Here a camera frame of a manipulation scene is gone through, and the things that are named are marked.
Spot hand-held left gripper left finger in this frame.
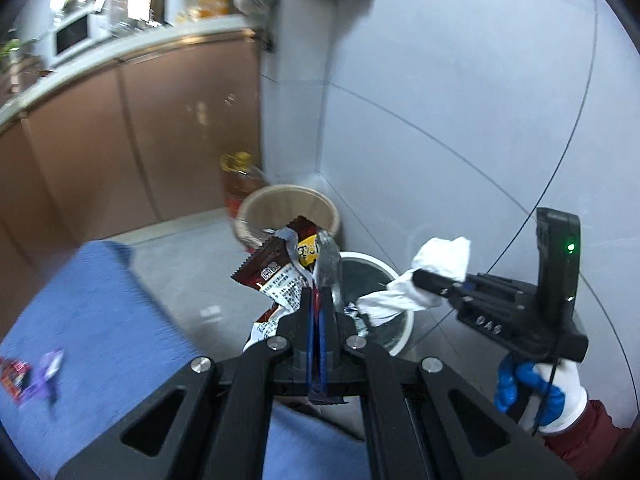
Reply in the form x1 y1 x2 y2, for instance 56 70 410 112
55 286 318 480

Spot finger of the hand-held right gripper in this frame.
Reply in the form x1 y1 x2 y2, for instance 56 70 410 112
414 268 538 305

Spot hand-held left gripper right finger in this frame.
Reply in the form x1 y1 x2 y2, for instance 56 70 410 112
320 286 577 480

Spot white tissue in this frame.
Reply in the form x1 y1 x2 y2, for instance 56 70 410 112
356 236 472 328

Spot grey trash bin white rim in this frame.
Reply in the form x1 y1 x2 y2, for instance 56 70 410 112
337 252 416 356

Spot silver yellow snack wrapper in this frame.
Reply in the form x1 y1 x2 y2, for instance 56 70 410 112
272 227 371 341

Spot brown snack wrapper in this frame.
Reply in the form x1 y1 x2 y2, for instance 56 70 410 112
230 216 321 356

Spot person's right forearm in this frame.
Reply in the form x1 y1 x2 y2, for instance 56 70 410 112
542 400 628 480

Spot person's right hand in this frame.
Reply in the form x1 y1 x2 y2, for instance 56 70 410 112
494 355 588 436

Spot beige bucket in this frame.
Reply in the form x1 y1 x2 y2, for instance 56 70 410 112
235 185 342 255

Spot blue terry towel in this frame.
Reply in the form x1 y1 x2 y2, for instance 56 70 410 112
0 240 371 480

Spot cooking oil bottle yellow cap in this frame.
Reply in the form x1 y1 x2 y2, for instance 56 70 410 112
220 152 271 221

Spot purple snack wrapper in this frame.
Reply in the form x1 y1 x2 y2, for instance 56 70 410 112
22 349 66 406

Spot red snack wrapper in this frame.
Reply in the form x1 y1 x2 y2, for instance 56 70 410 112
0 357 32 406

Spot brown kitchen base cabinets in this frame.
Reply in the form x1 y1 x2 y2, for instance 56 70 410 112
0 30 273 271

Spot white microwave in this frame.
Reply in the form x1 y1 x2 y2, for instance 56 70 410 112
50 10 98 66

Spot black cable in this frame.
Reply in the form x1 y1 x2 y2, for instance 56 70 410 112
531 359 565 437

